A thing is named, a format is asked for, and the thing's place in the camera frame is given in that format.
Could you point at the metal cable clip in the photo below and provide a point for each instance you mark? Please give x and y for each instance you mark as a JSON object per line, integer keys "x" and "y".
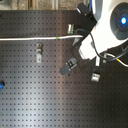
{"x": 96, "y": 70}
{"x": 70, "y": 28}
{"x": 39, "y": 52}

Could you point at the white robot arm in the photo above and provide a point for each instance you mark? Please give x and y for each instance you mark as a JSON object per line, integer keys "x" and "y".
{"x": 111, "y": 30}

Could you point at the metal cable clip right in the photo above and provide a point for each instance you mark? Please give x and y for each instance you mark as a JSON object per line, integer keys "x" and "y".
{"x": 96, "y": 70}

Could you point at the metal cable clip top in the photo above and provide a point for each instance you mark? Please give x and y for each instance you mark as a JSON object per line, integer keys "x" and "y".
{"x": 70, "y": 28}

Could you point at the metal cable clip left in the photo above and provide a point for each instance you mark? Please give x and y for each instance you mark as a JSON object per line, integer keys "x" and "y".
{"x": 39, "y": 52}

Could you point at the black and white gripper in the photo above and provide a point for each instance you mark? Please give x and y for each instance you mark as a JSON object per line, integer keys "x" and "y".
{"x": 88, "y": 48}

